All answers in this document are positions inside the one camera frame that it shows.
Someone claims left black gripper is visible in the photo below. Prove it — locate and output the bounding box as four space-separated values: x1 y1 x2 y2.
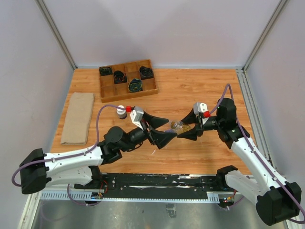
121 111 178 153

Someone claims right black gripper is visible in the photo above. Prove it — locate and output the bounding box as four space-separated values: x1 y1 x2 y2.
176 108 224 140

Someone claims blue weekly pill organizer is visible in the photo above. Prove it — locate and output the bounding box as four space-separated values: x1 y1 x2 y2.
163 129 175 133

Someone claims clear jar of yellow pills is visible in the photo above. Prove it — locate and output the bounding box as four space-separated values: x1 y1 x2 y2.
170 121 192 135

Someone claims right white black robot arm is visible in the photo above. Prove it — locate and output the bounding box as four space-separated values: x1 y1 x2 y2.
178 98 304 226

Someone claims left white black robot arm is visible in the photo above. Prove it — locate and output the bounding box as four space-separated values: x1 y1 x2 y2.
15 110 177 195

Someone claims brown bottle with white cap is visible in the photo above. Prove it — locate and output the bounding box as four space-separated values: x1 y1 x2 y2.
116 105 127 119

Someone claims wooden compartment tray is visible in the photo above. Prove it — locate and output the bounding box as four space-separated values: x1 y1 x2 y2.
99 59 158 103

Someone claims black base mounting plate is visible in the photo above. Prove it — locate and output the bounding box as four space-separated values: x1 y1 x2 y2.
72 173 234 200

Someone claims folded beige cloth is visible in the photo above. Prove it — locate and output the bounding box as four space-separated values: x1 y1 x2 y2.
61 92 95 145

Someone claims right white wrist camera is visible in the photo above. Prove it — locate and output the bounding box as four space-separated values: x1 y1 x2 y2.
193 102 208 115

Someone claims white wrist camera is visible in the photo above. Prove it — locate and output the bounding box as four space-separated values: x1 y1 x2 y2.
130 106 144 130
193 102 208 115

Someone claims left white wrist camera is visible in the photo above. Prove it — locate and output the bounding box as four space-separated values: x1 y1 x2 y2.
130 106 144 130

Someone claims grey slotted cable duct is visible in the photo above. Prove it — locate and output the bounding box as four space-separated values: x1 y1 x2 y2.
41 190 220 204

